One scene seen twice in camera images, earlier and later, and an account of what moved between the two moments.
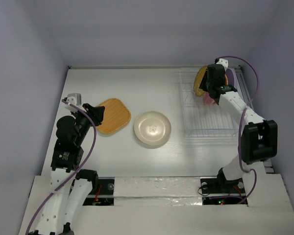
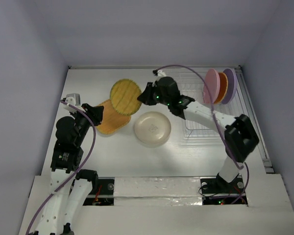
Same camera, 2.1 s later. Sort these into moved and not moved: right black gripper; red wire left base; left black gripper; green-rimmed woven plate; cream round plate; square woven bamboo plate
Moved: right black gripper; green-rimmed woven plate
Not moved: left black gripper; square woven bamboo plate; red wire left base; cream round plate
